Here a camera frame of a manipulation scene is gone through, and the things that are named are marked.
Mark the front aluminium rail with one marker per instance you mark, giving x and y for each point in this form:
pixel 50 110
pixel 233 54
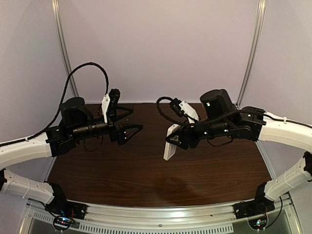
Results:
pixel 205 219

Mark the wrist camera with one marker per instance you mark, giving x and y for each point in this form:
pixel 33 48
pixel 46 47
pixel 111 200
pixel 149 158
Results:
pixel 109 105
pixel 183 109

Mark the white remote control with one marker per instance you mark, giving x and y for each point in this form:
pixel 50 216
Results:
pixel 170 149

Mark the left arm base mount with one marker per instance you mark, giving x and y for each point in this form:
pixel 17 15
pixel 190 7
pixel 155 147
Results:
pixel 64 212

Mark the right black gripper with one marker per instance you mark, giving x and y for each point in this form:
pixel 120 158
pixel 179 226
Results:
pixel 186 137

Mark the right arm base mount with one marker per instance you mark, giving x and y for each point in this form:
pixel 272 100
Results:
pixel 258 206

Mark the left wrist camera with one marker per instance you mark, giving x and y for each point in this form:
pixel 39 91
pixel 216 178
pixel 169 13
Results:
pixel 109 105

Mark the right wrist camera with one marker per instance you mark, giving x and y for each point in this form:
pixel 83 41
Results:
pixel 183 109

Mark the aluminium corner post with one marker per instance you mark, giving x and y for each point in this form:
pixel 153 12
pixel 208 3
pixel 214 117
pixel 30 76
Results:
pixel 60 35
pixel 258 27

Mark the right aluminium corner post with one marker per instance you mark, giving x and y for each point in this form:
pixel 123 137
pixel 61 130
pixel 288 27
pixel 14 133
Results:
pixel 258 27

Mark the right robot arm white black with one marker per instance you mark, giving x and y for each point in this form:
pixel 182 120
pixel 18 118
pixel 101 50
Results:
pixel 225 120

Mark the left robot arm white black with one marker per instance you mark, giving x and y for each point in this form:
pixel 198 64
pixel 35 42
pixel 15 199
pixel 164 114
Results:
pixel 52 142

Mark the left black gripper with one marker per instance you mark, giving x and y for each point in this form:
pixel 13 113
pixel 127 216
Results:
pixel 113 125

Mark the left aluminium corner post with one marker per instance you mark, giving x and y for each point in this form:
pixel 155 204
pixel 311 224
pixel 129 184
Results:
pixel 60 35

